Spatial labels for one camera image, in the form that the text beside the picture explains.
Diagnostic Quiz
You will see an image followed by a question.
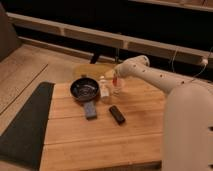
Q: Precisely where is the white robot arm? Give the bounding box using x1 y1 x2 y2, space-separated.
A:
115 55 213 171

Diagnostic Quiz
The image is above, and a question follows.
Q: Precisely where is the small clear bottle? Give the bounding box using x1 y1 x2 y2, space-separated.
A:
99 76 110 102

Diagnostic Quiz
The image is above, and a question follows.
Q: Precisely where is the black rectangular block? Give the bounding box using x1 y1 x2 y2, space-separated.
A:
109 106 125 124

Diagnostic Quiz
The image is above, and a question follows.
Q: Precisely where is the white power plug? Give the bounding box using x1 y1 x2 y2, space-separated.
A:
200 58 209 66

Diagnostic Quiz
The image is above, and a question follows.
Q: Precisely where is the dark green floor mat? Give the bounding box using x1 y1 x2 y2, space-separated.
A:
0 82 54 169

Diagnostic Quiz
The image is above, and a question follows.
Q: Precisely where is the black frying pan blue handle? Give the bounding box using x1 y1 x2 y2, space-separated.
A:
70 77 99 120

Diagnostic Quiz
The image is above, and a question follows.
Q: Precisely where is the wooden shelf rail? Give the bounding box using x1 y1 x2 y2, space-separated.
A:
7 12 213 67

